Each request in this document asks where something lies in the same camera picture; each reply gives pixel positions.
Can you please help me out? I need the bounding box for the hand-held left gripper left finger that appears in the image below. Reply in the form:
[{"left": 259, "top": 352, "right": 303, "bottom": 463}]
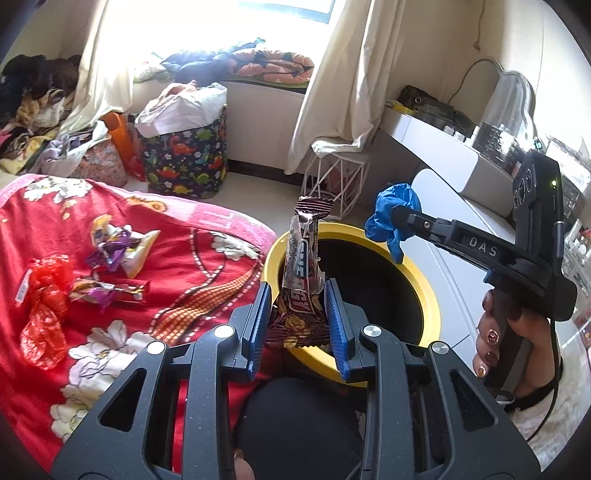
[{"left": 53, "top": 281, "right": 274, "bottom": 480}]

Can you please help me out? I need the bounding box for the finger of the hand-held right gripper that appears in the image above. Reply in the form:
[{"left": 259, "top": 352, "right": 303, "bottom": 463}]
[{"left": 392, "top": 205, "right": 514, "bottom": 278}]

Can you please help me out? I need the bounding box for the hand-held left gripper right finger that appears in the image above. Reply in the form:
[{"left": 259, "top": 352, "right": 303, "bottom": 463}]
[{"left": 323, "top": 278, "right": 542, "bottom": 480}]

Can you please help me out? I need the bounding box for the brown snack wrapper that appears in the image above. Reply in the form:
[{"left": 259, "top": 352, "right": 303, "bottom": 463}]
[{"left": 264, "top": 194, "right": 335, "bottom": 352}]

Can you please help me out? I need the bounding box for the yellow rimmed black bin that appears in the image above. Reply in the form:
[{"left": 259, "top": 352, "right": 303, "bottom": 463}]
[{"left": 260, "top": 220, "right": 443, "bottom": 387}]

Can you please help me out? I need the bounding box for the blue glove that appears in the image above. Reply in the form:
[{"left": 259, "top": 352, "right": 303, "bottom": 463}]
[{"left": 364, "top": 182, "right": 424, "bottom": 265}]

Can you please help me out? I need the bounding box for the person's right forearm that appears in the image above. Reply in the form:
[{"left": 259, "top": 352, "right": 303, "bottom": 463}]
[{"left": 502, "top": 368, "right": 591, "bottom": 463}]

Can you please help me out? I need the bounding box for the person's right hand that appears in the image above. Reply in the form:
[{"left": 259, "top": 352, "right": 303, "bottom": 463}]
[{"left": 473, "top": 294, "right": 563, "bottom": 402}]

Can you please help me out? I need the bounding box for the person's left hand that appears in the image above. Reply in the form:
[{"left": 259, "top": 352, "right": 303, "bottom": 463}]
[{"left": 232, "top": 449, "right": 256, "bottom": 480}]

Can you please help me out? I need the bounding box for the clear acrylic organizer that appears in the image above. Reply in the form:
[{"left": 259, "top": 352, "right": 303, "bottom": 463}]
[{"left": 470, "top": 121, "right": 530, "bottom": 179}]

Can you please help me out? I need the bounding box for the red floral blanket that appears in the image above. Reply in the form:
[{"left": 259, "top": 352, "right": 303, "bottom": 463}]
[{"left": 0, "top": 173, "right": 279, "bottom": 462}]

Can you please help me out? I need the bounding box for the white dresser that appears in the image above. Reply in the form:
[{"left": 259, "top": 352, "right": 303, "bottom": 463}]
[{"left": 385, "top": 108, "right": 591, "bottom": 370}]

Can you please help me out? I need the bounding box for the white framed mirror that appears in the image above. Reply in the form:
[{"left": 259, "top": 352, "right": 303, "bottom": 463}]
[{"left": 477, "top": 68, "right": 539, "bottom": 136}]

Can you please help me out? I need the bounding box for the person's left leg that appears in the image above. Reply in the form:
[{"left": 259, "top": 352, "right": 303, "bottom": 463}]
[{"left": 235, "top": 377, "right": 369, "bottom": 480}]

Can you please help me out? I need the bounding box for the black bag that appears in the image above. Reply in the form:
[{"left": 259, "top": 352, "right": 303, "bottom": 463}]
[{"left": 398, "top": 84, "right": 477, "bottom": 133}]

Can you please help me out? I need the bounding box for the purple orange snack wrapper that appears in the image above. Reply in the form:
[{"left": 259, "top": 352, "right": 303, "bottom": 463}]
[{"left": 68, "top": 275, "right": 151, "bottom": 310}]

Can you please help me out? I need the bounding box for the yellow purple snack wrapper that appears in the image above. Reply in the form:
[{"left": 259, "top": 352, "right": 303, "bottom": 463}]
[{"left": 87, "top": 215, "right": 162, "bottom": 280}]

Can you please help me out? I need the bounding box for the dinosaur print laundry basket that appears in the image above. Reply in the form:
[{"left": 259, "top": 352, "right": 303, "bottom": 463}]
[{"left": 137, "top": 105, "right": 230, "bottom": 200}]

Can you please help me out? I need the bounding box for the cream curtain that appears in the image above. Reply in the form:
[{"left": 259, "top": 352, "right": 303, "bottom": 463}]
[
  {"left": 60, "top": 0, "right": 154, "bottom": 136},
  {"left": 285, "top": 0, "right": 408, "bottom": 175}
]

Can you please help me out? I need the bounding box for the red plastic bag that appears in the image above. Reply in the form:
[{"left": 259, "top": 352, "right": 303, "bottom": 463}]
[{"left": 20, "top": 255, "right": 75, "bottom": 371}]

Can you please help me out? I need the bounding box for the floral fabric bag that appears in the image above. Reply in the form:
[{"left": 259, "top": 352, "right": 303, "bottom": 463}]
[{"left": 75, "top": 137, "right": 131, "bottom": 188}]

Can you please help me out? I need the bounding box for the large white plastic bag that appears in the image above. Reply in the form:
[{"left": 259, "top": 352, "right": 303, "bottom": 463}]
[{"left": 134, "top": 82, "right": 229, "bottom": 139}]

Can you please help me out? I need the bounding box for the orange bag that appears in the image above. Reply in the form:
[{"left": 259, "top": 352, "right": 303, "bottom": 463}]
[{"left": 98, "top": 111, "right": 140, "bottom": 175}]

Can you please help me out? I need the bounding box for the pink cloth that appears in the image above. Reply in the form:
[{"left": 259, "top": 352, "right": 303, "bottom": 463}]
[{"left": 161, "top": 82, "right": 200, "bottom": 101}]

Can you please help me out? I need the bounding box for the orange patterned blanket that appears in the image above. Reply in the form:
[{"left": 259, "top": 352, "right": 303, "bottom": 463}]
[{"left": 230, "top": 47, "right": 317, "bottom": 87}]

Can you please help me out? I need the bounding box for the pale purple cloth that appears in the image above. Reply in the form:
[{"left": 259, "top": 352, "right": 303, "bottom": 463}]
[{"left": 36, "top": 120, "right": 110, "bottom": 177}]

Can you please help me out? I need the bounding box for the pale green white cloth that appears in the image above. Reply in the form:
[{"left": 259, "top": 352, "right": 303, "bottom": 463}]
[{"left": 133, "top": 59, "right": 168, "bottom": 85}]

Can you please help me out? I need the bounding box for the yellow patterned blanket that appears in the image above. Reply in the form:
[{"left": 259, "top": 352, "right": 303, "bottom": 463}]
[{"left": 0, "top": 131, "right": 59, "bottom": 176}]

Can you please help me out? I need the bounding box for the black framed window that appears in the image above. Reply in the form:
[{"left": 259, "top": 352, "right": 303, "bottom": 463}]
[{"left": 151, "top": 0, "right": 339, "bottom": 52}]

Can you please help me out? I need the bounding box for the pile of clothes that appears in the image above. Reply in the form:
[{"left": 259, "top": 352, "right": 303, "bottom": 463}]
[{"left": 0, "top": 54, "right": 85, "bottom": 139}]

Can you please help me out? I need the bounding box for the white wire basket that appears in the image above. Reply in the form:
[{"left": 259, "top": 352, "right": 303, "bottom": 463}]
[{"left": 301, "top": 138, "right": 371, "bottom": 219}]

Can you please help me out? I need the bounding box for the black cable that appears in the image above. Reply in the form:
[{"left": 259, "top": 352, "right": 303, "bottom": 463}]
[{"left": 525, "top": 314, "right": 567, "bottom": 440}]

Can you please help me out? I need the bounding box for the grey cable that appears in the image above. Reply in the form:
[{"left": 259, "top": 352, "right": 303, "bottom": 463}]
[{"left": 449, "top": 55, "right": 500, "bottom": 105}]

